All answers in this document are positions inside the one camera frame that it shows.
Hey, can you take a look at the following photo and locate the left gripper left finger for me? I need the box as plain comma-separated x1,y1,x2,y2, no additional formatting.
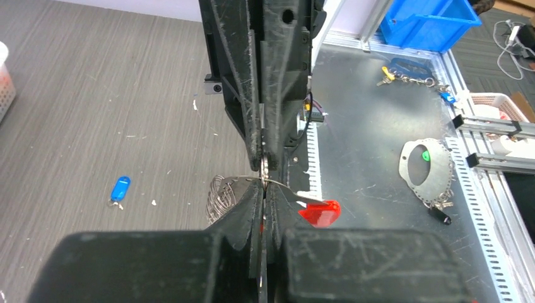
28,199,261,302

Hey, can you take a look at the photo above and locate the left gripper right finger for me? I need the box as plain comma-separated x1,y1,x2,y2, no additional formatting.
265,182,471,302

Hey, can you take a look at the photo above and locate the silver split keyring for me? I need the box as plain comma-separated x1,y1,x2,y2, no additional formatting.
259,155,269,189

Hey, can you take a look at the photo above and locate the white plastic basket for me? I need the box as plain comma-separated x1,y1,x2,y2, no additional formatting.
0,42,16,121

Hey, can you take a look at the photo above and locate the key with blue tag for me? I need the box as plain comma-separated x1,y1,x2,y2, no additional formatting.
109,175,131,210

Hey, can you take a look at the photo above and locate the keychain with yellow tag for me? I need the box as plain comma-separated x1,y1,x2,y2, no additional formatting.
376,66,457,105

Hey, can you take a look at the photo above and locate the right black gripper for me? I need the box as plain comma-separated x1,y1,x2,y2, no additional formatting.
199,1,326,171

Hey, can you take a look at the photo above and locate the blue plastic bin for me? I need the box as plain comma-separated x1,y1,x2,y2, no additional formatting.
380,0,482,53

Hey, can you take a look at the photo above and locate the white keyring holder disc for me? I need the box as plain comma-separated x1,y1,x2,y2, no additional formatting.
398,138,454,225

